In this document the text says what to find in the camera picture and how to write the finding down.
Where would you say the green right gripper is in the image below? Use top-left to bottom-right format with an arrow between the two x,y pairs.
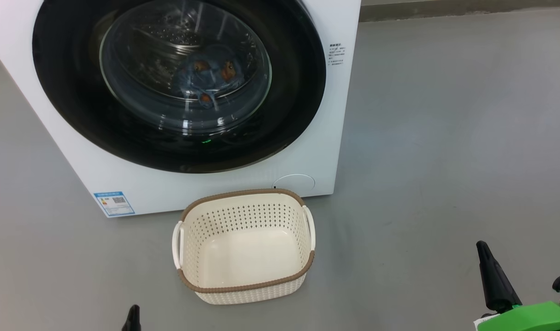
474,240 -> 560,331

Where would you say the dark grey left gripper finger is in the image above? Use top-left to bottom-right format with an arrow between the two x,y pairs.
122,305 -> 141,331

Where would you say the round black-rimmed glass washer door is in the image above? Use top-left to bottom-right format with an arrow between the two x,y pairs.
32,0 -> 327,174

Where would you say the blue printed garment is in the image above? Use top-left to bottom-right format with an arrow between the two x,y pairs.
172,44 -> 246,108

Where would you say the white front-load washing machine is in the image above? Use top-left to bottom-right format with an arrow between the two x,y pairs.
0,0 -> 362,218

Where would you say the stainless steel washing machine drum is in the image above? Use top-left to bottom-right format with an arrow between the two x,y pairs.
101,0 -> 271,134

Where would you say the cream perforated laundry basket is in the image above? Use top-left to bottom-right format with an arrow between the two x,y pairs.
172,188 -> 316,305

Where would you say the blue energy label sticker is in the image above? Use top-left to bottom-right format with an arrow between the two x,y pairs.
94,191 -> 136,217

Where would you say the round white filter cover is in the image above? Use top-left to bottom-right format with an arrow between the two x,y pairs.
272,174 -> 316,191

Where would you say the small printed text sticker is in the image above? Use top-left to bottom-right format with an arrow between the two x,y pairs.
329,44 -> 347,66

